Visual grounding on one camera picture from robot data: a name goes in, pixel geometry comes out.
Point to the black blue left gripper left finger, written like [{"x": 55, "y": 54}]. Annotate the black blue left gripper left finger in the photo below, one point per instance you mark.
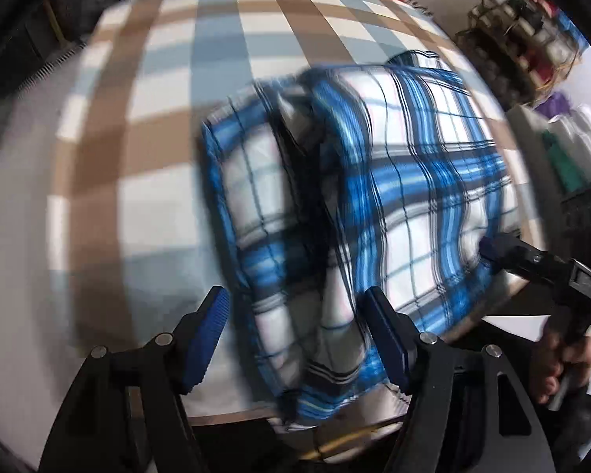
[{"x": 123, "y": 405}]

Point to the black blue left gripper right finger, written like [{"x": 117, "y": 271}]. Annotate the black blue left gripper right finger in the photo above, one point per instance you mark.
[{"x": 468, "y": 409}]

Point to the person's right hand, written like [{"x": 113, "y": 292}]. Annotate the person's right hand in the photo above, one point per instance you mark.
[{"x": 552, "y": 356}]

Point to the blue white plaid shirt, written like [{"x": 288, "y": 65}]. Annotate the blue white plaid shirt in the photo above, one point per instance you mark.
[{"x": 339, "y": 179}]

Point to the green folded garment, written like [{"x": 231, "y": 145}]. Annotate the green folded garment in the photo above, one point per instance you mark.
[{"x": 568, "y": 174}]

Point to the wooden shoe rack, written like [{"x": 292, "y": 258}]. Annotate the wooden shoe rack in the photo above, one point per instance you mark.
[{"x": 521, "y": 48}]

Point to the purple bag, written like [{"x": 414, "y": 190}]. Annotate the purple bag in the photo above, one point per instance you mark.
[{"x": 556, "y": 104}]

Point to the checkered brown blue bed cover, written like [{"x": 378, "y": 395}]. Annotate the checkered brown blue bed cover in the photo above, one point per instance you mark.
[{"x": 132, "y": 240}]

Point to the stack of white folded clothes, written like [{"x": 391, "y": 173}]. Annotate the stack of white folded clothes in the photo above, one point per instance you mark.
[{"x": 572, "y": 130}]

